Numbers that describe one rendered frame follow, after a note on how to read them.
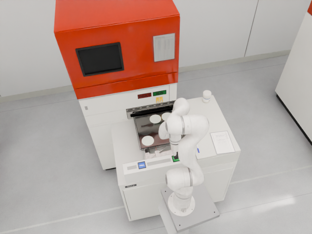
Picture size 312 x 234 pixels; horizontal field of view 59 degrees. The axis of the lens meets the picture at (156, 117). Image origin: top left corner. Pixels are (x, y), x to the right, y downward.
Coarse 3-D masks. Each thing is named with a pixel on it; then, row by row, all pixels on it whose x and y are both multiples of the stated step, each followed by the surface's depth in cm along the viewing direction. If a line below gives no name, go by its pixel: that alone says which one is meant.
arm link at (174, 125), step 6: (180, 102) 150; (186, 102) 151; (174, 108) 154; (180, 108) 146; (186, 108) 149; (174, 114) 143; (180, 114) 147; (186, 114) 152; (168, 120) 141; (174, 120) 140; (180, 120) 140; (168, 126) 140; (174, 126) 139; (180, 126) 139; (168, 132) 142; (174, 132) 140; (180, 132) 140
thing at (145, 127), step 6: (150, 114) 244; (156, 114) 244; (138, 120) 240; (144, 120) 240; (162, 120) 239; (138, 126) 236; (144, 126) 236; (150, 126) 235; (156, 126) 235; (138, 132) 231; (144, 132) 231; (150, 132) 231; (156, 132) 231; (156, 138) 227; (168, 138) 226; (156, 144) 223; (162, 144) 223
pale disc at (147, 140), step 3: (144, 138) 227; (147, 138) 227; (150, 138) 227; (144, 141) 225; (147, 141) 225; (150, 141) 225; (153, 141) 225; (144, 144) 223; (147, 144) 223; (150, 144) 223
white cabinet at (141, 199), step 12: (204, 168) 217; (216, 168) 221; (228, 168) 226; (156, 180) 215; (204, 180) 232; (216, 180) 237; (228, 180) 242; (132, 192) 221; (144, 192) 226; (156, 192) 230; (216, 192) 256; (132, 204) 238; (144, 204) 243; (156, 204) 248; (132, 216) 257; (144, 216) 263
